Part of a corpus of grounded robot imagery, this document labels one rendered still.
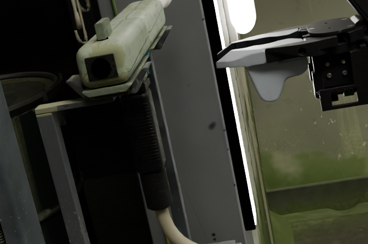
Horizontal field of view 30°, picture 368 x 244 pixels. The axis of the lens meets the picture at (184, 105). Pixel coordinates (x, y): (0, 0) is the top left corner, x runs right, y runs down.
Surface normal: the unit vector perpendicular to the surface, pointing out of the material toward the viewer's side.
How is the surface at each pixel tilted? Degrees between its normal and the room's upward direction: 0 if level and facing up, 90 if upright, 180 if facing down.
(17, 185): 90
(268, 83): 90
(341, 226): 0
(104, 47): 45
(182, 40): 90
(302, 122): 57
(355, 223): 0
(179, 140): 90
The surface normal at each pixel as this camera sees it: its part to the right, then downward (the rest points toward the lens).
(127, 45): 0.89, -0.40
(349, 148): -0.18, -0.28
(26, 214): 0.98, -0.16
